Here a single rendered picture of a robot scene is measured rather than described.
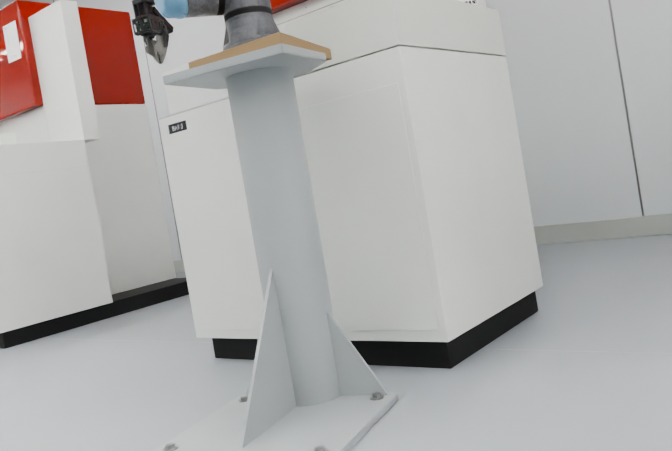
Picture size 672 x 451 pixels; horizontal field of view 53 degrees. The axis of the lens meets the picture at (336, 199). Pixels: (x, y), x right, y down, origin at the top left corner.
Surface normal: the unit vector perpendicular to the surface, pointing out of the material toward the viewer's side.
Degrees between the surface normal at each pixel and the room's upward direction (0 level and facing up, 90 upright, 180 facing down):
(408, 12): 90
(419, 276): 90
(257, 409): 90
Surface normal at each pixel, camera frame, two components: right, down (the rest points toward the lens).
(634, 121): -0.61, 0.12
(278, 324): 0.89, -0.14
